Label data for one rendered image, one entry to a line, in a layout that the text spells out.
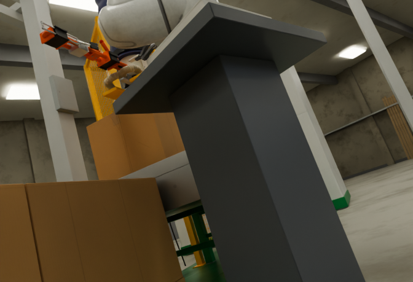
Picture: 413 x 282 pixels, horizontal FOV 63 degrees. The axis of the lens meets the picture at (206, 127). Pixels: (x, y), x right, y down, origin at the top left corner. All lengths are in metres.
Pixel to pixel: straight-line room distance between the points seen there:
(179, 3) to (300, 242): 0.77
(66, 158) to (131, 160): 1.22
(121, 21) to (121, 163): 0.77
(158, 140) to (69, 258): 0.73
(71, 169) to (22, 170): 8.32
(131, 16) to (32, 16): 2.33
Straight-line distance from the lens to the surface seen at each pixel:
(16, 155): 11.18
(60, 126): 2.87
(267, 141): 0.88
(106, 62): 1.86
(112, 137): 1.71
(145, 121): 1.60
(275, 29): 0.92
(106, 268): 1.09
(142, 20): 1.12
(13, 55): 7.92
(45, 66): 3.12
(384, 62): 4.23
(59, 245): 0.99
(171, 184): 1.43
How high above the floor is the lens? 0.32
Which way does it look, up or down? 15 degrees up
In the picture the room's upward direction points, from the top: 19 degrees counter-clockwise
